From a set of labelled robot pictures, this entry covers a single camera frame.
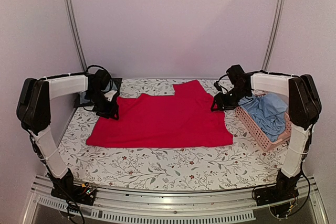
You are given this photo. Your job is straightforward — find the folded black striped garment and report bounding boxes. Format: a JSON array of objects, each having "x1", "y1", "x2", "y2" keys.
[{"x1": 74, "y1": 78, "x2": 122, "y2": 108}]

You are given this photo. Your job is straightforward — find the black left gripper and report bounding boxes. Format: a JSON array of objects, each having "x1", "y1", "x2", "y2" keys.
[{"x1": 86, "y1": 90, "x2": 119, "y2": 120}]

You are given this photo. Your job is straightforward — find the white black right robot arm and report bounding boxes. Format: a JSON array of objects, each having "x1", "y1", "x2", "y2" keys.
[{"x1": 211, "y1": 65, "x2": 322, "y2": 201}]

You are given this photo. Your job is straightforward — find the aluminium front rail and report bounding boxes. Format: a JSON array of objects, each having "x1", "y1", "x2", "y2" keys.
[{"x1": 23, "y1": 175, "x2": 330, "y2": 223}]

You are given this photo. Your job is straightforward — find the red t-shirt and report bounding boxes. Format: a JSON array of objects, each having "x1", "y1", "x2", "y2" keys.
[{"x1": 86, "y1": 80, "x2": 233, "y2": 148}]

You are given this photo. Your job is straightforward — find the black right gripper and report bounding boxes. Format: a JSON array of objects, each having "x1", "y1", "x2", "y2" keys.
[{"x1": 211, "y1": 86, "x2": 251, "y2": 111}]

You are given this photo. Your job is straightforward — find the pink perforated plastic basket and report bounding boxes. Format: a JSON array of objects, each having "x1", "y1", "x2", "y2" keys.
[{"x1": 236, "y1": 93, "x2": 291, "y2": 152}]

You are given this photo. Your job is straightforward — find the floral patterned tablecloth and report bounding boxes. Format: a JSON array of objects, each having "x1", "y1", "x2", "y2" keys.
[{"x1": 47, "y1": 77, "x2": 299, "y2": 191}]

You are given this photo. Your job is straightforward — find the aluminium frame post left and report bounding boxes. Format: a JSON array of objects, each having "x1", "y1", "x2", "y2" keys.
[{"x1": 64, "y1": 0, "x2": 88, "y2": 71}]

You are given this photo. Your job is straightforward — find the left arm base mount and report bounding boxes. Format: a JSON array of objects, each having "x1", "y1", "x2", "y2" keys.
[{"x1": 51, "y1": 180, "x2": 97, "y2": 206}]

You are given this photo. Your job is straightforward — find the aluminium frame post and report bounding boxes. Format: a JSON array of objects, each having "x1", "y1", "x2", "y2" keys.
[
  {"x1": 261, "y1": 0, "x2": 285, "y2": 71},
  {"x1": 64, "y1": 0, "x2": 88, "y2": 71}
]

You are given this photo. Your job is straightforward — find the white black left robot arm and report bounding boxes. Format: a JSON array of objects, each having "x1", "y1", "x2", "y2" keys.
[{"x1": 16, "y1": 65, "x2": 122, "y2": 200}]

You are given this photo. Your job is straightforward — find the aluminium frame post right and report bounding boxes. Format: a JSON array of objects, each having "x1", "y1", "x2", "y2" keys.
[{"x1": 261, "y1": 0, "x2": 285, "y2": 71}]

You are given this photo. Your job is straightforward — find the folded light blue jeans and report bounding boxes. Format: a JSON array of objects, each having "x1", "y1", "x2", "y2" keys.
[{"x1": 77, "y1": 81, "x2": 118, "y2": 106}]

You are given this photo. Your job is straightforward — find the light blue crumpled shirt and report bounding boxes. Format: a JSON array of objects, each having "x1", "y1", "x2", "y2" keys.
[{"x1": 238, "y1": 93, "x2": 288, "y2": 142}]

